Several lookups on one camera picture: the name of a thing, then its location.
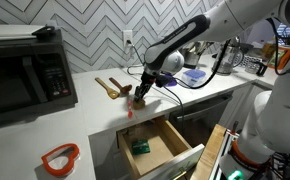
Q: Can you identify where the black coffee maker power cord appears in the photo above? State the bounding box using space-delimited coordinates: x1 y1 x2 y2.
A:
126 62 153 80

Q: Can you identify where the purple container lid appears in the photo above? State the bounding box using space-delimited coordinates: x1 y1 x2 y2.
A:
160 73 178 88

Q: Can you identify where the wooden drawer with white front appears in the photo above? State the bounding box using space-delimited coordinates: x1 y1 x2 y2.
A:
116 115 206 180

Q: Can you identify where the black microwave oven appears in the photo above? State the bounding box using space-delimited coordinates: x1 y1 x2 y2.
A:
0 27 79 128

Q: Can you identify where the white paper stack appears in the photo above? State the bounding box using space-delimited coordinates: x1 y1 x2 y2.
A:
0 23 46 42

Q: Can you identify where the small red spoon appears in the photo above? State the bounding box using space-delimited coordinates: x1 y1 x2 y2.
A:
127 95 135 120

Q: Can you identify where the clear plastic food container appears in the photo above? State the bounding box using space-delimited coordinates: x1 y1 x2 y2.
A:
181 68 207 88

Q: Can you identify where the metal robot stand frame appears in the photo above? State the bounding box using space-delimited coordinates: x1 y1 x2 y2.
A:
211 120 241 180

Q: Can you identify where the dark dishwasher front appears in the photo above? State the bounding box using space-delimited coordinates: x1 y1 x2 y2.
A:
167 91 235 168

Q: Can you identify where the wooden board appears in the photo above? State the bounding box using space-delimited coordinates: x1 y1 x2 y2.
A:
189 123 228 180

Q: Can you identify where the glass kettle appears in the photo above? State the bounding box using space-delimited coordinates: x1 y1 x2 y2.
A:
212 36 245 76

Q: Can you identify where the orange heart shaped cutter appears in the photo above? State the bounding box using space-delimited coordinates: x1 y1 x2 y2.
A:
40 142 81 178

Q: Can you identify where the white wall outlet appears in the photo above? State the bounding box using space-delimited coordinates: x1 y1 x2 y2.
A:
122 29 134 51

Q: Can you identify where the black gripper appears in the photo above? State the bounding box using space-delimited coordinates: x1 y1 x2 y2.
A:
133 71 158 103

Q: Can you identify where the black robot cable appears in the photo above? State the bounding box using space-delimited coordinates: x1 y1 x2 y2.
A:
170 18 290 90

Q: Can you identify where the dark wooden spoon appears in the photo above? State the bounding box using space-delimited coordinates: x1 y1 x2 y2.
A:
108 76 134 95

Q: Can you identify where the small brown bag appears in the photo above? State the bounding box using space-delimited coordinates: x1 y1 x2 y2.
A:
132 98 147 111

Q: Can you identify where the light wooden spoon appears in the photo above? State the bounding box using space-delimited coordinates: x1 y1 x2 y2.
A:
94 76 121 101

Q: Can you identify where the utensil holder with wooden utensils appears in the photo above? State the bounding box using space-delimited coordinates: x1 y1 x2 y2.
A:
181 41 215 70

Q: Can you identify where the orange food package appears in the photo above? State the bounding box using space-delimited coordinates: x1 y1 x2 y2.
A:
267 44 290 71

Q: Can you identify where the long grey cable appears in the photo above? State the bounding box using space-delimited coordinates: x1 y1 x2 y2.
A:
127 39 186 135

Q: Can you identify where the green packet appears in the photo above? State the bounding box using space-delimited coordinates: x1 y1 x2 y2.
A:
131 138 152 156

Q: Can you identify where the metal grater with black handle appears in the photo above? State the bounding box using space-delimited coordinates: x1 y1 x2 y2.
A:
243 54 268 77

